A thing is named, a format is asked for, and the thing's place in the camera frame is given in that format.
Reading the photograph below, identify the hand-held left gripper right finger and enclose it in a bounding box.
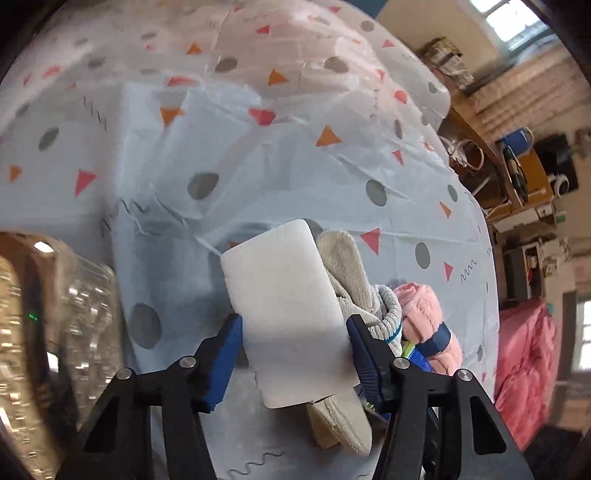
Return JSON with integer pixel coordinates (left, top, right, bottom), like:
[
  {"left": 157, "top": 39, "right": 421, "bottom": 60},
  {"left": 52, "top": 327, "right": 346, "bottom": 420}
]
[{"left": 346, "top": 314, "right": 536, "bottom": 480}]

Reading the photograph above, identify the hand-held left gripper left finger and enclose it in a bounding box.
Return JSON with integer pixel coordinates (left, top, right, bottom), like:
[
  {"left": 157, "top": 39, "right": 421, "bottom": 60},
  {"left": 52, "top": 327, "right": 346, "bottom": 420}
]
[{"left": 55, "top": 314, "right": 243, "bottom": 480}]

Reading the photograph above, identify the pink towel roll blue band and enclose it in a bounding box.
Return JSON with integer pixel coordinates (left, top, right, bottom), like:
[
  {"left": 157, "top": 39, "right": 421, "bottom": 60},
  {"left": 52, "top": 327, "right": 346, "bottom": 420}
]
[{"left": 392, "top": 284, "right": 463, "bottom": 376}]

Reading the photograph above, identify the white sponge block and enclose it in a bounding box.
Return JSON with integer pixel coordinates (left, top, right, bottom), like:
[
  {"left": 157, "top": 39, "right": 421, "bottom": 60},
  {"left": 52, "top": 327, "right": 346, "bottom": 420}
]
[{"left": 220, "top": 219, "right": 358, "bottom": 409}]

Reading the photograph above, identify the beige sock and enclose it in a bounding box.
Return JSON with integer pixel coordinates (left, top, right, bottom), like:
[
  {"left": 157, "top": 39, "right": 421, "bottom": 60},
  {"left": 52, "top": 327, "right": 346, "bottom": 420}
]
[{"left": 307, "top": 231, "right": 376, "bottom": 456}]

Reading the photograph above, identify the blue white packet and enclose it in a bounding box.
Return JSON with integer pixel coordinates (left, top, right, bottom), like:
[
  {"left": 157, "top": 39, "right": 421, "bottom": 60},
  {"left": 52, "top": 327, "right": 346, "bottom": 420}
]
[{"left": 401, "top": 342, "right": 433, "bottom": 371}]

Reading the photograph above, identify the grey sock blue stripe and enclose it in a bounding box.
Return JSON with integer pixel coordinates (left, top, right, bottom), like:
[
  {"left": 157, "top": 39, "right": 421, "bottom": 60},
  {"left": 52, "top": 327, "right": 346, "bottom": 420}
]
[{"left": 355, "top": 284, "right": 403, "bottom": 356}]

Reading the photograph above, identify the pink quilt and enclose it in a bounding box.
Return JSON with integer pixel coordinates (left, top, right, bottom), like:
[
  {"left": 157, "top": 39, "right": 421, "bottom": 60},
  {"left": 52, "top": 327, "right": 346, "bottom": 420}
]
[{"left": 494, "top": 300, "right": 563, "bottom": 453}]

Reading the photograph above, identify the ornate golden tissue box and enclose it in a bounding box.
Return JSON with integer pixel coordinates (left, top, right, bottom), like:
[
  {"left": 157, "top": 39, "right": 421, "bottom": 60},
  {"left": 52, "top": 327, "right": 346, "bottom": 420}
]
[{"left": 0, "top": 231, "right": 123, "bottom": 480}]

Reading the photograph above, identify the white storage cabinet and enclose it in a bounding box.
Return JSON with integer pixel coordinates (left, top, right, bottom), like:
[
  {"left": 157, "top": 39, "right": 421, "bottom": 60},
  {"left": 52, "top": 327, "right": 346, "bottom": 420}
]
[{"left": 503, "top": 240, "right": 574, "bottom": 301}]

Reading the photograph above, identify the yellow wooden board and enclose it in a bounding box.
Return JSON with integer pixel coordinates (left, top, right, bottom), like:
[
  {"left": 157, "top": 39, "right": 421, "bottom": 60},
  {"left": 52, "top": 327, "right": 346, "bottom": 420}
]
[{"left": 489, "top": 148, "right": 555, "bottom": 219}]

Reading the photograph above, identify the wooden desk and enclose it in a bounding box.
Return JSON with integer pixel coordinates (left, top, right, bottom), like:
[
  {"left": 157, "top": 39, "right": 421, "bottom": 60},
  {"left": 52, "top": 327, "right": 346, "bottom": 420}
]
[{"left": 438, "top": 88, "right": 509, "bottom": 185}]

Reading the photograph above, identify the black monitor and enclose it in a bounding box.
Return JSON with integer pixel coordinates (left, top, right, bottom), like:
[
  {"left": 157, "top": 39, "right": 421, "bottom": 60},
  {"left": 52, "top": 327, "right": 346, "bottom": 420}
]
[{"left": 533, "top": 134, "right": 580, "bottom": 190}]

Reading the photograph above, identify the brown patterned box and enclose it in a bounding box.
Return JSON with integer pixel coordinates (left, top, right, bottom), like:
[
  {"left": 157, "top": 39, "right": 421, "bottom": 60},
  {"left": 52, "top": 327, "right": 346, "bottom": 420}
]
[{"left": 422, "top": 39, "right": 458, "bottom": 75}]

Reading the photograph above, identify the beige striped curtain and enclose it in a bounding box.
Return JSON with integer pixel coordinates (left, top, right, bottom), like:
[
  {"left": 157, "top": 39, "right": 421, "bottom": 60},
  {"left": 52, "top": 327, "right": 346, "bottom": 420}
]
[{"left": 471, "top": 48, "right": 591, "bottom": 139}]

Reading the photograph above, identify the barred window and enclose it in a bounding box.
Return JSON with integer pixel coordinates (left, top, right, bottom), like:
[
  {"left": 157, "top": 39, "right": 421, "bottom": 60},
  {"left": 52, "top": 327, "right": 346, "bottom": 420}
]
[{"left": 485, "top": 0, "right": 555, "bottom": 51}]

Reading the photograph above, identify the white coiled cable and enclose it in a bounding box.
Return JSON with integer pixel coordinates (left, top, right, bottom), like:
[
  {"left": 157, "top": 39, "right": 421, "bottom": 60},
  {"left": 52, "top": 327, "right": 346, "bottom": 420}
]
[{"left": 445, "top": 138, "right": 486, "bottom": 172}]

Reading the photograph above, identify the blue pot with handle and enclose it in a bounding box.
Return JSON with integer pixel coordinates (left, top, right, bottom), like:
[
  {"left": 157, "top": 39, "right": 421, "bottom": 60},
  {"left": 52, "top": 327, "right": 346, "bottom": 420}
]
[{"left": 501, "top": 127, "right": 535, "bottom": 158}]

